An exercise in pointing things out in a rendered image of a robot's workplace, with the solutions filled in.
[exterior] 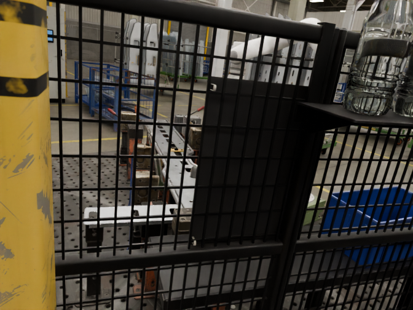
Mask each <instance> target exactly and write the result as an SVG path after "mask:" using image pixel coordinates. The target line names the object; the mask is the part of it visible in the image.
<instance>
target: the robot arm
mask: <svg viewBox="0 0 413 310"><path fill-rule="evenodd" d="M300 22H304V23H311V24H315V25H317V23H318V22H320V21H319V20H318V19H316V18H306V19H304V20H301V21H300ZM275 41H276V38H274V37H269V36H265V38H264V45H263V49H262V55H266V54H271V53H272V52H274V47H275ZM260 42H261V38H257V39H253V40H250V41H248V47H247V52H246V59H250V58H254V57H258V53H259V46H260ZM289 44H290V40H289V39H282V38H280V40H279V43H278V50H281V49H284V48H285V47H288V46H289ZM309 44H310V46H311V47H312V49H313V50H314V51H315V53H316V50H317V44H312V43H309ZM244 45H245V43H244V42H234V44H233V49H231V52H230V57H232V58H241V59H242V57H243V50H244ZM246 63H247V62H245V67H244V72H243V74H245V71H246ZM241 65H242V62H240V61H234V60H230V71H229V72H231V73H230V74H229V75H228V78H234V79H239V77H240V70H241ZM313 201H314V196H313V194H310V199H309V203H311V202H313Z"/></svg>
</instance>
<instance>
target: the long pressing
mask: <svg viewBox="0 0 413 310"><path fill-rule="evenodd" d="M142 121H144V122H153V119H142ZM156 122H168V123H170V122H169V121H168V120H167V119H165V120H161V119H157V120H156ZM157 126H161V127H162V129H159V128H158V127H157ZM157 126H156V130H155V148H156V150H157V152H158V154H159V155H161V156H167V153H168V150H167V149H168V142H167V141H166V140H168V139H169V138H166V137H164V136H163V135H168V136H169V132H170V126H167V125H157ZM144 127H145V129H146V131H147V133H151V132H152V130H153V125H144ZM160 130H164V131H165V132H166V133H162V132H161V131H160ZM171 140H172V144H174V145H175V146H176V147H177V148H178V149H184V138H183V137H182V136H181V135H180V134H179V133H178V131H177V130H176V129H175V128H174V127H173V132H172V139H171ZM193 154H194V150H193V149H192V148H191V147H190V146H189V145H188V144H187V152H186V155H187V156H191V155H193ZM170 155H171V156H176V154H175V151H171V153H170ZM161 160H162V162H163V164H164V168H163V170H162V175H163V177H164V179H165V174H166V166H167V159H161ZM181 161H183V159H170V166H169V173H168V186H180V181H181V170H182V163H181ZM186 162H187V163H188V165H185V169H184V180H183V186H195V178H191V177H190V175H191V173H190V172H187V171H186V169H191V168H192V166H194V165H196V164H194V163H193V161H192V160H191V159H186ZM196 166H197V165H196ZM169 190H170V192H171V194H172V196H173V198H174V200H175V202H176V204H177V205H178V199H179V189H169ZM193 198H194V189H183V191H182V198H181V208H192V203H193ZM190 201H192V202H190Z"/></svg>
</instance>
